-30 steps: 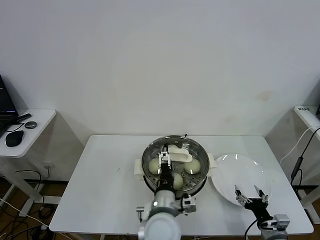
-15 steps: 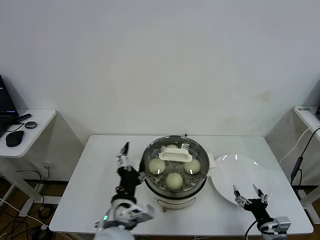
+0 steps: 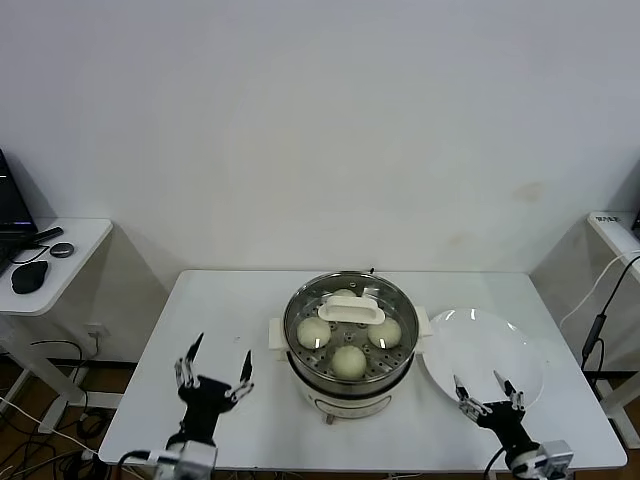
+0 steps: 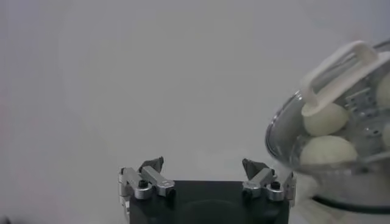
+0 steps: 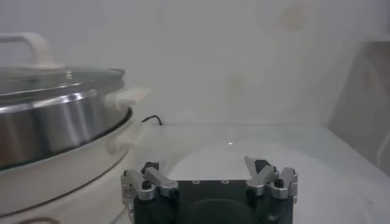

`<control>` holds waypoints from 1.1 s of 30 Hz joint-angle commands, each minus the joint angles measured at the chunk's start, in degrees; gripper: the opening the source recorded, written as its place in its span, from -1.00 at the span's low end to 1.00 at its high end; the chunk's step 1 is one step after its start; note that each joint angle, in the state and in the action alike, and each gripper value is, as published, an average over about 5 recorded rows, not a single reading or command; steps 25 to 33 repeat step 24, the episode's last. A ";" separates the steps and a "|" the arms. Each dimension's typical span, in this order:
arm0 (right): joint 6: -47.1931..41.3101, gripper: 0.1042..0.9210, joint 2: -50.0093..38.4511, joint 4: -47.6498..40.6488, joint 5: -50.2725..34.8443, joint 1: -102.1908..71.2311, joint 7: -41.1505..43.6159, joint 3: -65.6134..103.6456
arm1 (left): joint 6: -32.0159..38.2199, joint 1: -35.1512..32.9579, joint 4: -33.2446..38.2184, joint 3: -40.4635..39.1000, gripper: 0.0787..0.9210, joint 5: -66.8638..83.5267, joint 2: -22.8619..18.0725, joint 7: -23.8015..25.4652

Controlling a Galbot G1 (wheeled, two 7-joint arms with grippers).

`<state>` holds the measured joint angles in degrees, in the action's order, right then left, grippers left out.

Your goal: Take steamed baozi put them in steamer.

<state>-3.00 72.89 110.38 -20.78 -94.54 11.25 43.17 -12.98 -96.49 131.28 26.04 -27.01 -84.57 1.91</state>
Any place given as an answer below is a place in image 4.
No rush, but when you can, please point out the glass pot lid cream handle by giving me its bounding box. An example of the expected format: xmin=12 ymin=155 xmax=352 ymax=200
xmin=264 ymin=39 xmax=390 ymax=171

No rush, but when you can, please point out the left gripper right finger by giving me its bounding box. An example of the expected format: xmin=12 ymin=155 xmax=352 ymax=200
xmin=241 ymin=158 xmax=297 ymax=208

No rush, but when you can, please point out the stainless steel steamer pot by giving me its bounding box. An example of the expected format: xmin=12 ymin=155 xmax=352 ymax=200
xmin=266 ymin=88 xmax=390 ymax=214

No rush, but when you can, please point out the white steamed baozi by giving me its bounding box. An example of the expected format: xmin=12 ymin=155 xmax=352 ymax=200
xmin=303 ymin=102 xmax=350 ymax=137
xmin=299 ymin=135 xmax=359 ymax=167

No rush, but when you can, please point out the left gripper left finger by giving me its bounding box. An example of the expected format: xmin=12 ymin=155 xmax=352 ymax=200
xmin=118 ymin=156 xmax=177 ymax=201

